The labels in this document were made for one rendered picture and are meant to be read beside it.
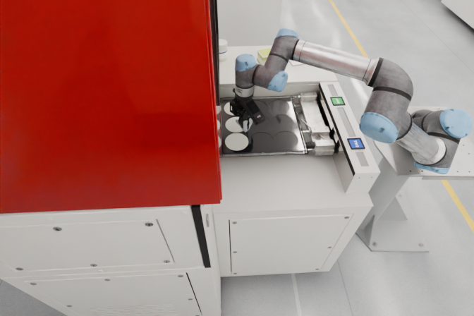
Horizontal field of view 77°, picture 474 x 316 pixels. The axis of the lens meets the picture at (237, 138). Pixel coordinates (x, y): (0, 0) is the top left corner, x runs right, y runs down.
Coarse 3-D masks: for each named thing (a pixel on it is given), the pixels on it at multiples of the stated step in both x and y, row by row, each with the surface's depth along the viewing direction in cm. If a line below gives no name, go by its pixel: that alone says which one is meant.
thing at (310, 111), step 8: (304, 104) 146; (312, 104) 146; (304, 112) 142; (312, 112) 142; (304, 120) 142; (312, 120) 139; (320, 120) 139; (312, 136) 132; (328, 136) 132; (320, 152) 126; (328, 152) 127
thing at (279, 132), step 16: (224, 112) 139; (272, 112) 139; (288, 112) 139; (224, 128) 132; (256, 128) 132; (272, 128) 132; (288, 128) 132; (224, 144) 126; (256, 144) 126; (272, 144) 126; (288, 144) 126
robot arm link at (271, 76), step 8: (272, 56) 103; (272, 64) 102; (280, 64) 102; (256, 72) 103; (264, 72) 103; (272, 72) 102; (280, 72) 101; (256, 80) 104; (264, 80) 103; (272, 80) 101; (280, 80) 101; (272, 88) 103; (280, 88) 102
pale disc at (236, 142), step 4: (228, 136) 129; (232, 136) 129; (236, 136) 129; (240, 136) 129; (244, 136) 129; (228, 140) 127; (232, 140) 127; (236, 140) 127; (240, 140) 127; (244, 140) 127; (228, 144) 126; (232, 144) 126; (236, 144) 126; (240, 144) 126; (244, 144) 126; (232, 148) 124; (236, 148) 124; (240, 148) 124; (244, 148) 124
